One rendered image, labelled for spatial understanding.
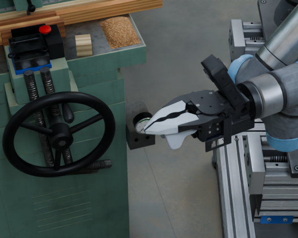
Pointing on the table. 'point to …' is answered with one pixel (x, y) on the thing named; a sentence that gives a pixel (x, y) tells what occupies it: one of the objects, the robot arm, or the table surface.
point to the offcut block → (83, 45)
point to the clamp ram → (26, 30)
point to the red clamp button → (45, 29)
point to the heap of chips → (119, 32)
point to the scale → (15, 7)
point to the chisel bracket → (21, 5)
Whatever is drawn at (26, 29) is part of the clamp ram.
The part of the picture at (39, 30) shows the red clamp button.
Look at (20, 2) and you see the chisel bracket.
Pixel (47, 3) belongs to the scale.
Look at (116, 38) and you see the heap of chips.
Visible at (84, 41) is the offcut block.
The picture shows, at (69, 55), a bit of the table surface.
